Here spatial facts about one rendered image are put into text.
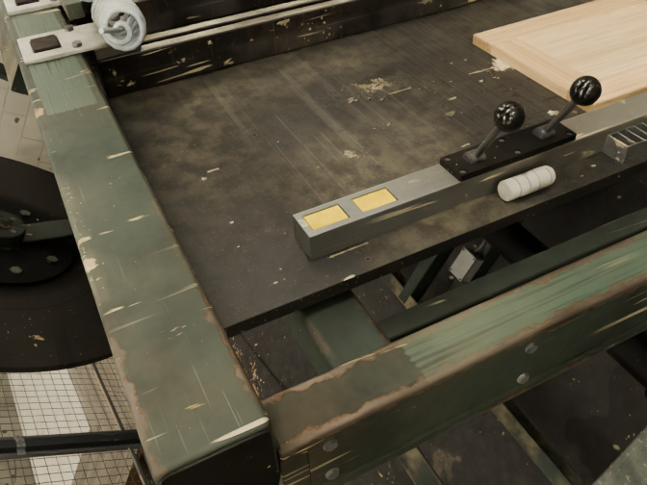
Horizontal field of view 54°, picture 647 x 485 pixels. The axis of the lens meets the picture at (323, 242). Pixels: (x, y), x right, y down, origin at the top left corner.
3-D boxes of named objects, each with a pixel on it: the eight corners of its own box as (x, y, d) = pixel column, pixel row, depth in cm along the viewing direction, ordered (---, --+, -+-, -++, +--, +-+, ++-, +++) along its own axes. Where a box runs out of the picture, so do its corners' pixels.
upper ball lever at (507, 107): (488, 169, 86) (537, 116, 74) (465, 177, 85) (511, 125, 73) (475, 146, 87) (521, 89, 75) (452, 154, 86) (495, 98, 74)
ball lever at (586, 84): (556, 144, 90) (613, 90, 78) (535, 152, 89) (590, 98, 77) (543, 122, 91) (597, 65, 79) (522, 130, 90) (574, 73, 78)
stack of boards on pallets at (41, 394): (166, 422, 462) (89, 427, 427) (126, 531, 489) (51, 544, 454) (84, 267, 642) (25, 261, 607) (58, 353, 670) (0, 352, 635)
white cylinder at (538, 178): (509, 206, 85) (555, 188, 88) (512, 189, 83) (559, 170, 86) (495, 194, 87) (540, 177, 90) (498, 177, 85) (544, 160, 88)
